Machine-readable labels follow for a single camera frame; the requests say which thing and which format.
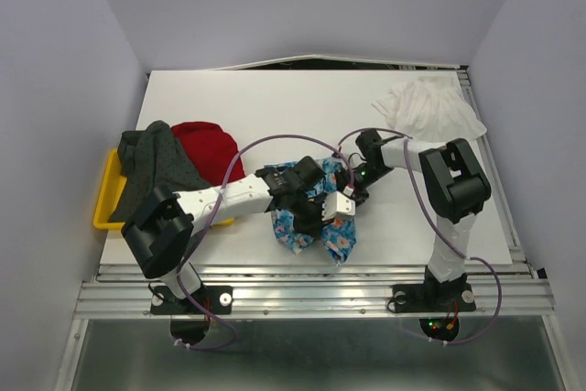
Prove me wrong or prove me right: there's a blue floral skirt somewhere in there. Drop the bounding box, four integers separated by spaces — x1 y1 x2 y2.
270 157 357 264

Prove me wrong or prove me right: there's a white pleated skirt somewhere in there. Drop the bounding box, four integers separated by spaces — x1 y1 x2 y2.
373 76 487 142

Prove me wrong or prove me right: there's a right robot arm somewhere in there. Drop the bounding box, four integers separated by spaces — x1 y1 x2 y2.
335 128 492 313

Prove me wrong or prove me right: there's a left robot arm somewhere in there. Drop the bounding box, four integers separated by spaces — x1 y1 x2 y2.
122 157 334 312

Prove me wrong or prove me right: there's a red skirt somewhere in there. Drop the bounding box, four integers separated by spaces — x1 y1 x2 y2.
171 122 239 186

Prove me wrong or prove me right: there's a dark grey dotted skirt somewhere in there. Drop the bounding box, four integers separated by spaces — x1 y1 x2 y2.
109 121 211 223

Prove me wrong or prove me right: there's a yellow plastic tray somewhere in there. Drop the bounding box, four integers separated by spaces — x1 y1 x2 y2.
92 147 237 232

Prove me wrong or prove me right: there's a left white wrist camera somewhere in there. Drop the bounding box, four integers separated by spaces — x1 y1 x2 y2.
321 191 356 222

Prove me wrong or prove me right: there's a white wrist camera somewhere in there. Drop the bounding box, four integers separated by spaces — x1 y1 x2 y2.
321 191 356 222
331 151 363 170

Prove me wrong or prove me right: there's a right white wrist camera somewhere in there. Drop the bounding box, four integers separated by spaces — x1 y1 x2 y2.
331 151 363 170

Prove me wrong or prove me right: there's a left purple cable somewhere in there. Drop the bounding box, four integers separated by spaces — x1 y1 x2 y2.
171 134 356 350

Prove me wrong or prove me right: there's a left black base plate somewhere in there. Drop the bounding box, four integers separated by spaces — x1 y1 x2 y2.
148 284 234 317

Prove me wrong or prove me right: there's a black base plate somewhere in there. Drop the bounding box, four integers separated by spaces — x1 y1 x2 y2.
386 283 477 315
148 284 234 317

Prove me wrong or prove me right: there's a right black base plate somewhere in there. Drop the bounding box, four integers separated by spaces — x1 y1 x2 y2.
386 283 477 315

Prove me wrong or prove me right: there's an aluminium rail frame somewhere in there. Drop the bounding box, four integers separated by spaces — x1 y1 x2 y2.
58 68 581 390

